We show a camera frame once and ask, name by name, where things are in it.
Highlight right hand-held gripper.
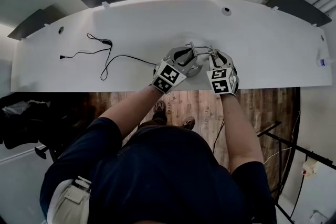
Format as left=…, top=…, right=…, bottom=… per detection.
left=206, top=51, right=239, bottom=95

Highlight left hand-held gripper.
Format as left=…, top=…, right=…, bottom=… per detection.
left=151, top=46, right=202, bottom=95

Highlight silver desk lamp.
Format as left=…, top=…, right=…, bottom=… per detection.
left=163, top=41, right=238, bottom=78

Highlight person's right forearm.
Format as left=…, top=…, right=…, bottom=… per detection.
left=219, top=92, right=265, bottom=174

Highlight person's left forearm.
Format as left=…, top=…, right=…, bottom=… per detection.
left=98, top=85, right=164, bottom=144

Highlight person's left shoe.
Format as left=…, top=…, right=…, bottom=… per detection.
left=152, top=100, right=168, bottom=124

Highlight person's shoe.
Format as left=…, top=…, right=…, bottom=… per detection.
left=181, top=116, right=196, bottom=131
left=152, top=100, right=168, bottom=124

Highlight person's right shoe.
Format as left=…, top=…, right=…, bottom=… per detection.
left=181, top=116, right=196, bottom=131

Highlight black metal stand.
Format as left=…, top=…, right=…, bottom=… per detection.
left=256, top=121, right=336, bottom=224

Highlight person's navy shirt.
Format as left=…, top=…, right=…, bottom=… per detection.
left=39, top=116, right=278, bottom=224

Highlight black office chair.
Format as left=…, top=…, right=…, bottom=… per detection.
left=0, top=91, right=93, bottom=164

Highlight white floor socket box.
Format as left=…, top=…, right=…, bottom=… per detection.
left=309, top=210, right=329, bottom=224

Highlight person's beige trousers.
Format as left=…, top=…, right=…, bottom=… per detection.
left=46, top=177, right=93, bottom=224

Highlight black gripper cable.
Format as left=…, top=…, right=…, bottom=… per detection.
left=212, top=118, right=225, bottom=154

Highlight thin white cable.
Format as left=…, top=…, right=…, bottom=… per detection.
left=263, top=146, right=293, bottom=165

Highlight white wall pipes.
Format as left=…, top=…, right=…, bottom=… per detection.
left=313, top=0, right=336, bottom=13

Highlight white power strip red switch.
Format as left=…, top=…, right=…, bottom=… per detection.
left=300, top=161, right=319, bottom=178

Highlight black power strip cable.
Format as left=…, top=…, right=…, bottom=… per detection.
left=289, top=175, right=306, bottom=216

